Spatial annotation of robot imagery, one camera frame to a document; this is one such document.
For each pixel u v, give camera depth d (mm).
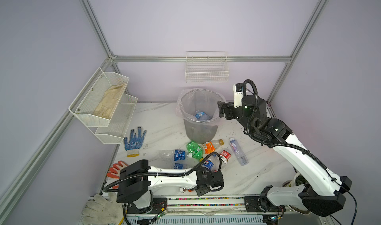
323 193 390
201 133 902
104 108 761
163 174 476
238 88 514
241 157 884
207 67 952
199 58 916
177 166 815
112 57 908
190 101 917
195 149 905
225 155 856
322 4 711
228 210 733
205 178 531
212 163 824
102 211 717
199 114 956
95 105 780
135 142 966
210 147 911
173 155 871
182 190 726
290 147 397
